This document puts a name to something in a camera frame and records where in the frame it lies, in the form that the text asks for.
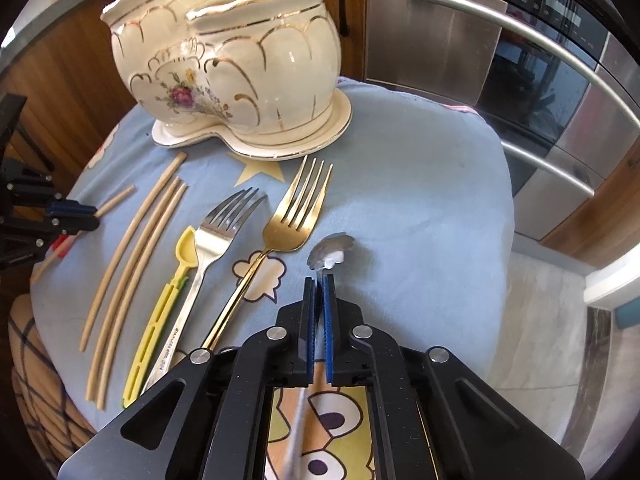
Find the wooden kitchen cabinet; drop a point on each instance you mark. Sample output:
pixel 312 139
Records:
pixel 62 62

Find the beige chopstick with red tip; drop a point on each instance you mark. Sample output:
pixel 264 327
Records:
pixel 60 250

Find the blue cartoon tablecloth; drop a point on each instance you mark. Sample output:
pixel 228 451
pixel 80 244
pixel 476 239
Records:
pixel 424 190

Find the yellow green plastic spoon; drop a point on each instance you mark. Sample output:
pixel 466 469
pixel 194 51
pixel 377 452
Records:
pixel 187 260

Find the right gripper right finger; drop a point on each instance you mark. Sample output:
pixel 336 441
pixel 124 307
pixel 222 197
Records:
pixel 346 362

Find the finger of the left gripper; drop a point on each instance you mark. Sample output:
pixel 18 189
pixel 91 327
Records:
pixel 74 225
pixel 70 207

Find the plaid checked cloth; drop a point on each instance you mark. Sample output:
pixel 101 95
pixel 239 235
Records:
pixel 54 424

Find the cream ceramic double utensil holder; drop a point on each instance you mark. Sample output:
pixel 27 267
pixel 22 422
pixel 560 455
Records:
pixel 259 75

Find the gold fork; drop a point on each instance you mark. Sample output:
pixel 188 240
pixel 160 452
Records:
pixel 287 231

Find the stainless steel oven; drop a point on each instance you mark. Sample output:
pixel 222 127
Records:
pixel 556 86

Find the silver fork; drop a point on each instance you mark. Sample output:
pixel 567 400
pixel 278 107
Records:
pixel 212 239

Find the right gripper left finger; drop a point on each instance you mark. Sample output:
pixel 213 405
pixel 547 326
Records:
pixel 296 351

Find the silver spoon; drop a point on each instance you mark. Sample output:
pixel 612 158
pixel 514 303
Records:
pixel 329 252

